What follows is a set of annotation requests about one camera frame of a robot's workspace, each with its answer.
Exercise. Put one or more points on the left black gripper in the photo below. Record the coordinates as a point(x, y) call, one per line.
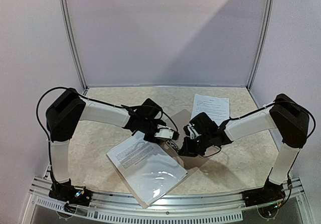
point(150, 140)

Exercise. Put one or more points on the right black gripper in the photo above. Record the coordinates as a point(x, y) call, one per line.
point(190, 146)

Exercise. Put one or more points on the translucent brown folder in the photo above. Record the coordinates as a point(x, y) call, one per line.
point(191, 164)

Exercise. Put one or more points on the printed paper sheet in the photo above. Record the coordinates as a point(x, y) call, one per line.
point(146, 168)

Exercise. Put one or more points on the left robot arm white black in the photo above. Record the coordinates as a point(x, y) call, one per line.
point(70, 108)

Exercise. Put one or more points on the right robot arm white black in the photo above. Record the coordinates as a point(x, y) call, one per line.
point(285, 115)

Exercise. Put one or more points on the metal folder clip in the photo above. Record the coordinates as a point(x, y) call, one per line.
point(173, 145)

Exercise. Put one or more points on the stack of printed papers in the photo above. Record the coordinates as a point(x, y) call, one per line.
point(217, 109)

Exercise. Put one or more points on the perforated metal strip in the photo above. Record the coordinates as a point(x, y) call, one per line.
point(49, 211)

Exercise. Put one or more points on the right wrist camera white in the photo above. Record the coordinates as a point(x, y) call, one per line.
point(190, 132)

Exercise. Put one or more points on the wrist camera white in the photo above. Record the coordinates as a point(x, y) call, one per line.
point(190, 132)
point(167, 133)

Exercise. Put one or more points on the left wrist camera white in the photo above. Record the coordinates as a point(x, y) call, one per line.
point(167, 133)

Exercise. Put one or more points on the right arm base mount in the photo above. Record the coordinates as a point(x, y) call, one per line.
point(269, 193)

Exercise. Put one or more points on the right aluminium frame post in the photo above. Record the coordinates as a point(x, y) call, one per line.
point(262, 38)

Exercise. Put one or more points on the aluminium frame post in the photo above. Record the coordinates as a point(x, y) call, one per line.
point(72, 45)
point(262, 38)

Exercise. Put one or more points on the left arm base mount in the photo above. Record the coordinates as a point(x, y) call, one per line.
point(72, 194)

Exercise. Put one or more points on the aluminium front rail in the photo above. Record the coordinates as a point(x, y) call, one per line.
point(218, 202)

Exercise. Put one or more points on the left aluminium frame post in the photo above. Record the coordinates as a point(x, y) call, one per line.
point(72, 45)

